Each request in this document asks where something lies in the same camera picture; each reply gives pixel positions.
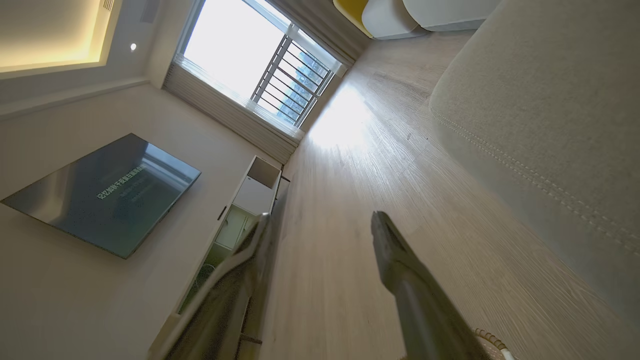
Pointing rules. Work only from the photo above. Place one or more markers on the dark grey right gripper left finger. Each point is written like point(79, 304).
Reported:
point(225, 310)

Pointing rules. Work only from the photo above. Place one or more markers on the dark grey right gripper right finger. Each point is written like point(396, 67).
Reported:
point(425, 320)

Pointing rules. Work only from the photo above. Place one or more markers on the grey fabric sofa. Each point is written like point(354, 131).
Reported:
point(550, 100)

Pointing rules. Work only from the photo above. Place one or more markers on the white television cabinet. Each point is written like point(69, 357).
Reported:
point(255, 195)

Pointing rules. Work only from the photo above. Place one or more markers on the grey metal window railing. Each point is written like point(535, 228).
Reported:
point(295, 80)

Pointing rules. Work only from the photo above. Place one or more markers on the large bright window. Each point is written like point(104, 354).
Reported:
point(230, 45)

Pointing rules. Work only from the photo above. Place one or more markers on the beige window curtain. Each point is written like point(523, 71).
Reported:
point(325, 25)

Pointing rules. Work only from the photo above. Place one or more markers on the small white round pouf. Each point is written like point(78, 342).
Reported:
point(387, 20)

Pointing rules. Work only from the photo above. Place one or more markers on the large white pouf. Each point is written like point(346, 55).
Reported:
point(450, 12)

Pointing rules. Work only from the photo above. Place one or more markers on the black wall-mounted television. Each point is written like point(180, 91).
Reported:
point(110, 195)

